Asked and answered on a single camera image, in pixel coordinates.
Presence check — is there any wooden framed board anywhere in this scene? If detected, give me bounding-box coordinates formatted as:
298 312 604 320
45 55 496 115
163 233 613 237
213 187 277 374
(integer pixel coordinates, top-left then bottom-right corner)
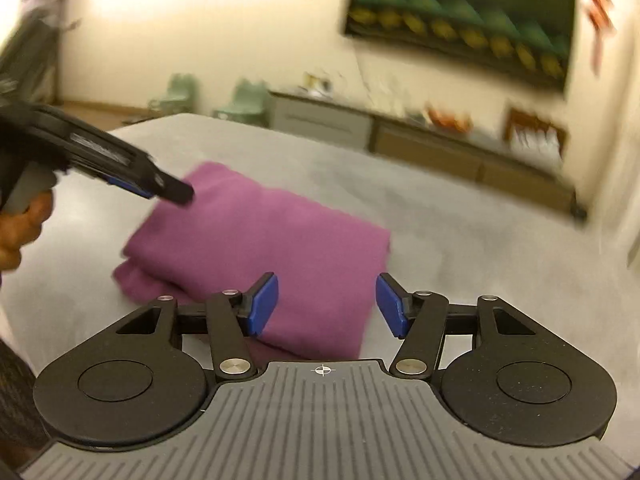
504 104 569 159

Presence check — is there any white storage basket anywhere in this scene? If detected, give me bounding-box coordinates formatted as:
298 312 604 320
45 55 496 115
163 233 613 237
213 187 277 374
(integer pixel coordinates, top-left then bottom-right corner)
514 130 564 162

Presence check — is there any red fruit plate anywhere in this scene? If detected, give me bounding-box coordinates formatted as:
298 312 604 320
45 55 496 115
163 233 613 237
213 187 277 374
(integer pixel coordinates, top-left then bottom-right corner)
424 104 474 132

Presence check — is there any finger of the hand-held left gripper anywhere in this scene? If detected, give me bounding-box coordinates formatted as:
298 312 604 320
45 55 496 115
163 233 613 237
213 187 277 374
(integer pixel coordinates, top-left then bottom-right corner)
106 166 196 207

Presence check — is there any green plastic chair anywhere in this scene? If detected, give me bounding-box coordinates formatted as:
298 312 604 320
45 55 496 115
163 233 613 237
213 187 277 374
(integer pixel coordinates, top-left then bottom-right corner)
214 79 272 124
149 73 199 114

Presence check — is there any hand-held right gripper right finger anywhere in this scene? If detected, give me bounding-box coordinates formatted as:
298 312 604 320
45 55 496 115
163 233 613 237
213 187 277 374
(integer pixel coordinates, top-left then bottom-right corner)
375 273 537 380

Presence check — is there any person's left hand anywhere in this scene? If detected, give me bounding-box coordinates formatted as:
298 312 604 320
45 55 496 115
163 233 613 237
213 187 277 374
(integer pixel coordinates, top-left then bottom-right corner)
0 192 54 272

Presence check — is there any grey and brown sideboard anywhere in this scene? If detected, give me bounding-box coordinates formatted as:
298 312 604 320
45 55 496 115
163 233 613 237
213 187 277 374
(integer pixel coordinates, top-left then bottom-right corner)
267 89 589 219

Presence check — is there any purple garment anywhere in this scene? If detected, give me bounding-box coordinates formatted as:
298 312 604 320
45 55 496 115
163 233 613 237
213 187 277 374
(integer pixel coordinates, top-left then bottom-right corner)
112 161 393 361

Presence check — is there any dark patterned wall tapestry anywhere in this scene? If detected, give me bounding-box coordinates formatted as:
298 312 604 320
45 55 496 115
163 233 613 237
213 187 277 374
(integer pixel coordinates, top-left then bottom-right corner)
342 0 579 94

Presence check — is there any dark blurred stand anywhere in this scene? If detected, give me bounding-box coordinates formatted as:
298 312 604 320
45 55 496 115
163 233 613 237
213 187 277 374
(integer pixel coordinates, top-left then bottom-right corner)
0 0 67 107

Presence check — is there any person's dark clothing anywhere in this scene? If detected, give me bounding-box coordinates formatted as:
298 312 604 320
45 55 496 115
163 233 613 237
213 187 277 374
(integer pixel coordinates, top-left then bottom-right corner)
0 337 49 462

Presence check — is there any red knot ornament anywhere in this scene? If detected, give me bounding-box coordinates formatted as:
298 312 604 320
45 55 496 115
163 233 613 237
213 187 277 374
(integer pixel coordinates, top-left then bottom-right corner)
581 0 617 77

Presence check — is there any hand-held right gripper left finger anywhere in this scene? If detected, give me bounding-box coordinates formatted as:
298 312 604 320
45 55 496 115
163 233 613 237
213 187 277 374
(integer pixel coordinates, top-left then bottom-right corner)
115 272 279 380

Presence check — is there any dark bottle with clear tubes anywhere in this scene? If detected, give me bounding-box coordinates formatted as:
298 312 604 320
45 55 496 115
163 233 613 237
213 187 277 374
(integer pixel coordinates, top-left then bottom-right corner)
304 72 334 97

